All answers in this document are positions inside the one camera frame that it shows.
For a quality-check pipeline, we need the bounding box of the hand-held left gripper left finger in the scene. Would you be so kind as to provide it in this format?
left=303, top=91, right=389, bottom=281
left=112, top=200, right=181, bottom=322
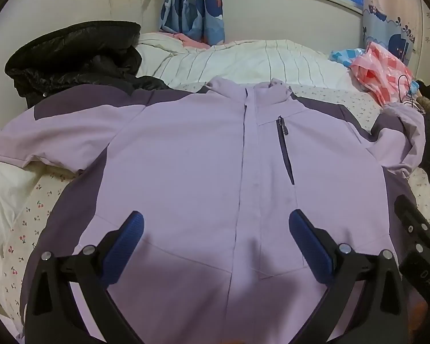
left=24, top=211, right=146, bottom=344

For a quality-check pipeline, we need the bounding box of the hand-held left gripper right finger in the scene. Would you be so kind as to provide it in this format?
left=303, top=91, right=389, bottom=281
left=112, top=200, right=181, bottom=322
left=288, top=209, right=410, bottom=344

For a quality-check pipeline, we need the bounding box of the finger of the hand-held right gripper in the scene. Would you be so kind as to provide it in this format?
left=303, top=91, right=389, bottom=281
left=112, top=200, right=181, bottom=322
left=394, top=194, right=430, bottom=251

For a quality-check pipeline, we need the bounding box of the purple two-tone jacket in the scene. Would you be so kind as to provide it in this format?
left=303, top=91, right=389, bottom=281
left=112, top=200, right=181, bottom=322
left=0, top=76, right=427, bottom=344

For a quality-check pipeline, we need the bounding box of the cherry print bed sheet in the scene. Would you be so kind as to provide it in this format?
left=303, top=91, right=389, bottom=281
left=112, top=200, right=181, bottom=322
left=0, top=81, right=430, bottom=316

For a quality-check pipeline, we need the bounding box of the pink checkered plastic bag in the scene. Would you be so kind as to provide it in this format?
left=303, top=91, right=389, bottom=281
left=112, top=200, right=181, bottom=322
left=349, top=41, right=421, bottom=106

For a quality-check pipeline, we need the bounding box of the blue checkered bag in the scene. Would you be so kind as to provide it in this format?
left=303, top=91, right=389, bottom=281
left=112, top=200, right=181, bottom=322
left=330, top=48, right=366, bottom=67

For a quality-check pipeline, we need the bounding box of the white striped duvet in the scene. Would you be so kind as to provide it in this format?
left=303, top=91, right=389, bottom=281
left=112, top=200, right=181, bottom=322
left=134, top=32, right=362, bottom=91

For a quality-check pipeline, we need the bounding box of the shiny black puffer jacket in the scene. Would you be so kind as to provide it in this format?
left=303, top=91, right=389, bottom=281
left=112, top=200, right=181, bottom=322
left=4, top=21, right=173, bottom=110

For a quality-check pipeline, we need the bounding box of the blue and pink boat curtain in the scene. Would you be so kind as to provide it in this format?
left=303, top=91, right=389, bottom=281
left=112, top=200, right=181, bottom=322
left=362, top=0, right=421, bottom=69

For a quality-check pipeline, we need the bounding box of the pink cloth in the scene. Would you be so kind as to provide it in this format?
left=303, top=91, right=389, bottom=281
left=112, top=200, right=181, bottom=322
left=172, top=33, right=210, bottom=49

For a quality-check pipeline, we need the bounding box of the blue whale print curtain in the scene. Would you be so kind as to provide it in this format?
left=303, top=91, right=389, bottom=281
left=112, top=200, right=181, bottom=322
left=159, top=0, right=226, bottom=44

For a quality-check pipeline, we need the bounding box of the black cable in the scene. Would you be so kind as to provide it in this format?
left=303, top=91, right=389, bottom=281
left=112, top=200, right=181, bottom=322
left=396, top=75, right=425, bottom=114

